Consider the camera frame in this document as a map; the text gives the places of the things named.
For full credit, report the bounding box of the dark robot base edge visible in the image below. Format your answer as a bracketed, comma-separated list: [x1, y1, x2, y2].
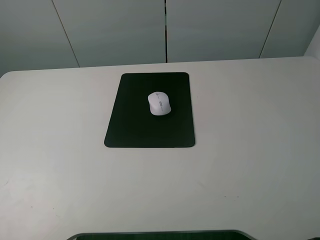
[68, 230, 255, 240]

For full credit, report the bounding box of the white wireless computer mouse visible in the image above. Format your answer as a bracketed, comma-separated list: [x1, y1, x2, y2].
[147, 91, 172, 116]

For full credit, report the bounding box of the black rectangular mouse pad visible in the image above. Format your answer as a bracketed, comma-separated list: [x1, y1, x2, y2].
[104, 72, 196, 148]

